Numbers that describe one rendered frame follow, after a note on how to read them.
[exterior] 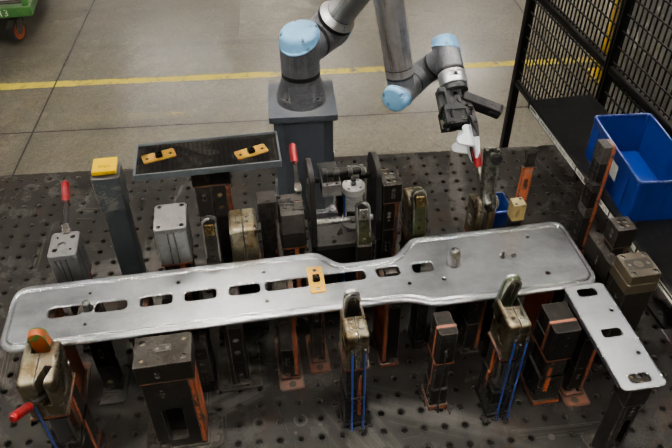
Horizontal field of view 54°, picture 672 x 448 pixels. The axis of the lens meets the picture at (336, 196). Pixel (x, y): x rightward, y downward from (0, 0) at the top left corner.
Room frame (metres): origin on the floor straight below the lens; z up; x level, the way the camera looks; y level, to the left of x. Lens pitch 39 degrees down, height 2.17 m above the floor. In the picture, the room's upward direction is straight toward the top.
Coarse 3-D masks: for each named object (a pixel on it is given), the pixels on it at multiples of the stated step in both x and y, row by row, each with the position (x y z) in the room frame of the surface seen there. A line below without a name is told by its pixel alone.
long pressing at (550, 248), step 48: (432, 240) 1.24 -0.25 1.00; (480, 240) 1.24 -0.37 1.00; (528, 240) 1.24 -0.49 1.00; (48, 288) 1.08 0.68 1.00; (96, 288) 1.08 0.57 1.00; (144, 288) 1.08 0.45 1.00; (192, 288) 1.08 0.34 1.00; (336, 288) 1.08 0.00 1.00; (384, 288) 1.07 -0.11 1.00; (432, 288) 1.07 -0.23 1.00; (480, 288) 1.07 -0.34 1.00; (528, 288) 1.08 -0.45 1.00; (96, 336) 0.94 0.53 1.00
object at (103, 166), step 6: (96, 162) 1.36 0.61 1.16; (102, 162) 1.36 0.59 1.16; (108, 162) 1.36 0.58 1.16; (114, 162) 1.36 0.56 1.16; (96, 168) 1.34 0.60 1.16; (102, 168) 1.34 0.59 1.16; (108, 168) 1.34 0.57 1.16; (114, 168) 1.34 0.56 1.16; (96, 174) 1.32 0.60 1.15; (102, 174) 1.32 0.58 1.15
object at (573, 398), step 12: (576, 348) 1.00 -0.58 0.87; (588, 348) 0.98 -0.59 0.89; (576, 360) 0.99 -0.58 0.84; (588, 360) 0.99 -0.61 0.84; (564, 372) 1.01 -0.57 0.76; (576, 372) 0.98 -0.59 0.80; (588, 372) 0.99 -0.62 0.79; (564, 384) 1.01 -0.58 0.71; (576, 384) 0.98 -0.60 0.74; (564, 396) 0.98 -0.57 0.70; (576, 396) 0.98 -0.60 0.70
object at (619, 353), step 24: (576, 288) 1.07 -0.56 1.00; (600, 288) 1.07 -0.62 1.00; (576, 312) 1.00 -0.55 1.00; (600, 312) 1.00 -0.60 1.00; (600, 336) 0.93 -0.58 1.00; (624, 336) 0.93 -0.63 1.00; (624, 360) 0.87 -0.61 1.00; (648, 360) 0.87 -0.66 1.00; (624, 384) 0.81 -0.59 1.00; (648, 384) 0.81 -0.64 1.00
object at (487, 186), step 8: (488, 152) 1.33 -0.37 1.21; (496, 152) 1.34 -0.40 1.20; (488, 160) 1.32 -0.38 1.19; (496, 160) 1.30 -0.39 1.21; (488, 168) 1.33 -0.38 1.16; (496, 168) 1.32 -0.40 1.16; (488, 176) 1.33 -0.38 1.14; (496, 176) 1.32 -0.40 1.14; (480, 184) 1.33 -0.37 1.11; (488, 184) 1.32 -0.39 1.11; (496, 184) 1.32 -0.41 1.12; (480, 192) 1.32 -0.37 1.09; (488, 192) 1.32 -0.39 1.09
